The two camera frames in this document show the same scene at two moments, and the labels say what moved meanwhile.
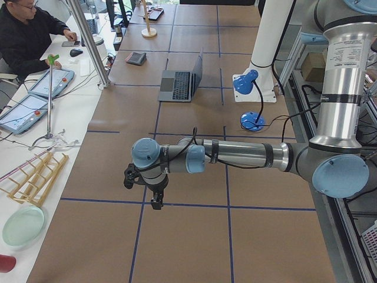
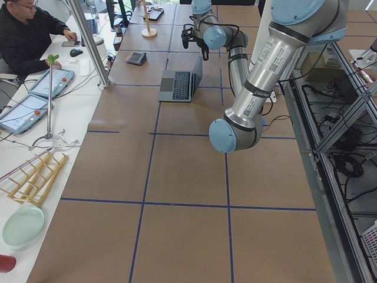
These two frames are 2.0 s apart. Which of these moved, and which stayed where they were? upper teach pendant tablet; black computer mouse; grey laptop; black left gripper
Moved: black left gripper
Stayed: upper teach pendant tablet; black computer mouse; grey laptop
